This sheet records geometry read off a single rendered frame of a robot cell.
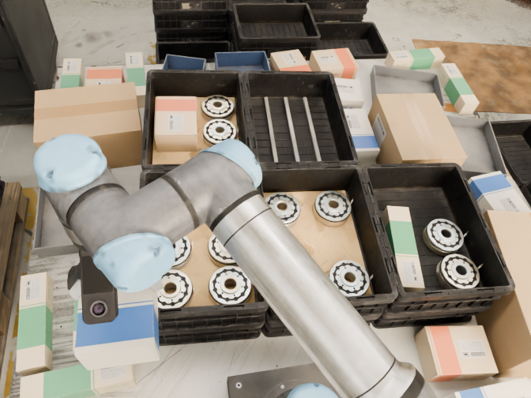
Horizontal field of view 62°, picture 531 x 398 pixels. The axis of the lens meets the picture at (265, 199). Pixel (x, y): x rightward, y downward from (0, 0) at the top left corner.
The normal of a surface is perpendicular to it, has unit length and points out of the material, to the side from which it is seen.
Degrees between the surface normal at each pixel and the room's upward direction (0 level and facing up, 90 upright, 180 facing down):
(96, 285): 29
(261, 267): 50
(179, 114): 0
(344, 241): 0
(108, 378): 0
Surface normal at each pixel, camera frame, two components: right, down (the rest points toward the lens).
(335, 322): 0.12, -0.32
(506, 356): -0.99, -0.06
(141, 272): 0.66, 0.65
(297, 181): 0.11, 0.82
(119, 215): 0.04, -0.61
